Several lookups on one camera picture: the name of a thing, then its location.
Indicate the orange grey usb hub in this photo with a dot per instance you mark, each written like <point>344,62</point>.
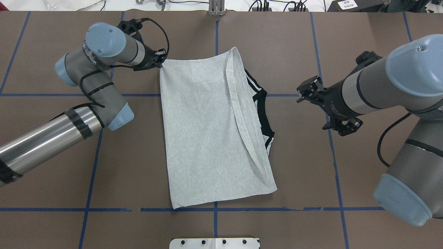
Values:
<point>260,6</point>

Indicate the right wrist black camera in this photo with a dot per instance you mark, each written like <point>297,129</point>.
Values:
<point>366,58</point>

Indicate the white mounting plate bottom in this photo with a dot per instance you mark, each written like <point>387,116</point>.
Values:
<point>215,243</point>

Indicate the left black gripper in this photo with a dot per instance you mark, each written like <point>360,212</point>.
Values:
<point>148,56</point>

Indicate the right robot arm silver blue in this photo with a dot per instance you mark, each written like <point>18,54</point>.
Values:
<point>410,77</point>

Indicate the clear plastic bag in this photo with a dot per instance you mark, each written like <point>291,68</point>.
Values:
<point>72,5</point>

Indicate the white grey cartoon t-shirt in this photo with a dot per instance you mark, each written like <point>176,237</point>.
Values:
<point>217,135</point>

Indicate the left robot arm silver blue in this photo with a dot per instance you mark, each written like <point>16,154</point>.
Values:
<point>136,44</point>

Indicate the aluminium frame post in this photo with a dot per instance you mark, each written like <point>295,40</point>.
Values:
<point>216,7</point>

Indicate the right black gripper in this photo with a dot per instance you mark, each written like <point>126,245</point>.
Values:
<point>333,100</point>

